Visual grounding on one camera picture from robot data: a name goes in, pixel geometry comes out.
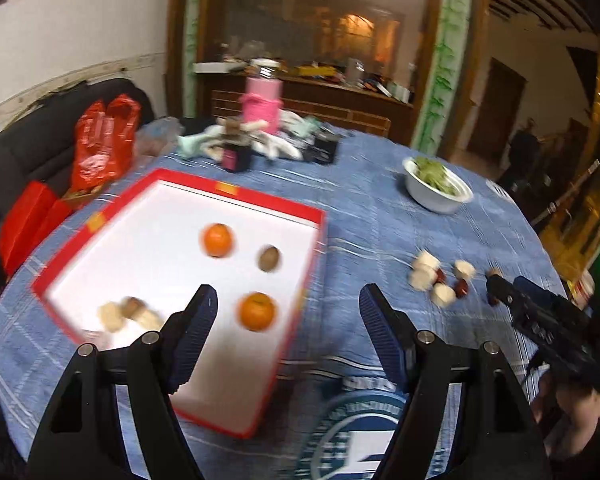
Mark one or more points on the person's right hand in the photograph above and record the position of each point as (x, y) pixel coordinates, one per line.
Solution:
(580, 415)

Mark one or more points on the black cup with brown cork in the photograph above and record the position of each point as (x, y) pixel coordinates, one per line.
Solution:
(237, 152)

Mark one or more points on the brown longan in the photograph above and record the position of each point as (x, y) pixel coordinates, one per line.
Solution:
(495, 273)
(130, 306)

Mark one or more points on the clear glass jar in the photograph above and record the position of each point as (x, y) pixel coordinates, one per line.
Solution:
(352, 69)

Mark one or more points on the clear plastic bag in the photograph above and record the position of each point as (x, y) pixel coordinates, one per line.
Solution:
(157, 134)

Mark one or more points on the large orange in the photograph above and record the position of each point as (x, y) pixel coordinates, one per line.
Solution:
(217, 240)

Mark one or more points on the dark wooden door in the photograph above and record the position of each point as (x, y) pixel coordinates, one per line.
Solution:
(495, 105)

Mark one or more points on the small orange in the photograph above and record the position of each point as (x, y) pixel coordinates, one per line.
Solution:
(256, 311)

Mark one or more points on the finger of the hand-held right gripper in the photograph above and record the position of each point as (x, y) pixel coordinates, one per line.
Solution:
(507, 297)
(540, 292)

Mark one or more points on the red cardboard box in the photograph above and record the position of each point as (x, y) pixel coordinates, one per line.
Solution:
(27, 220)

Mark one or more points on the black sofa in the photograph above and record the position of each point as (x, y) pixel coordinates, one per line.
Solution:
(10, 170)

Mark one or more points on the red plastic bag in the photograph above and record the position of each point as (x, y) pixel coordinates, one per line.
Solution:
(102, 145)

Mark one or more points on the pink knit-sleeved bottle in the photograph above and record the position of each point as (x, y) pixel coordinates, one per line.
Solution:
(262, 102)

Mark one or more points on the white bowl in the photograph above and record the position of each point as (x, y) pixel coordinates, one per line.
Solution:
(440, 197)

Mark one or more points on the mint green glove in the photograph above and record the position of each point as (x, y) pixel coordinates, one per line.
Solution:
(195, 142)

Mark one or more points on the brown kiwi fruit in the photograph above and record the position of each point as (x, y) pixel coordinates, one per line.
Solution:
(269, 258)

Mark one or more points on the wooden sideboard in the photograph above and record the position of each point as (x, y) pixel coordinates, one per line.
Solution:
(300, 102)

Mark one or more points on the white cake cluster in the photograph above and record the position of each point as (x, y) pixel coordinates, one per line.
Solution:
(442, 294)

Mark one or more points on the red gift box white inside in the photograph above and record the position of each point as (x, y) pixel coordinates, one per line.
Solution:
(145, 240)

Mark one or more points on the white gloves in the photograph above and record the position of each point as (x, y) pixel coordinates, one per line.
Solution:
(277, 144)

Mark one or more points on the white and green cloth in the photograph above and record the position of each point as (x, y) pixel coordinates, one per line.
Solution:
(305, 125)

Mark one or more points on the bamboo print panel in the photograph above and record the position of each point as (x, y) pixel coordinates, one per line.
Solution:
(442, 60)

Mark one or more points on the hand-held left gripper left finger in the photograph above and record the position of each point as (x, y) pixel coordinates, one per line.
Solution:
(195, 330)

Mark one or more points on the black printed canister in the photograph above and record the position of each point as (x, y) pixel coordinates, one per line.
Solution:
(325, 147)

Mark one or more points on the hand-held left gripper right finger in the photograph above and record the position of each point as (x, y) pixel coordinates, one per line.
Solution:
(385, 335)

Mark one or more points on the green leafy vegetables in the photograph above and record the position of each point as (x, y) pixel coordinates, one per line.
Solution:
(435, 175)

